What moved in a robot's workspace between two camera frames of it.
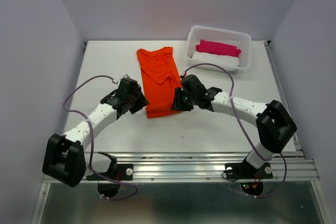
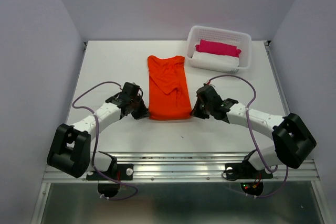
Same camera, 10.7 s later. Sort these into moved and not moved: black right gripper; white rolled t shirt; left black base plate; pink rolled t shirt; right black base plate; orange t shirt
Moved: orange t shirt; black right gripper
Not moved: white rolled t shirt; left black base plate; right black base plate; pink rolled t shirt
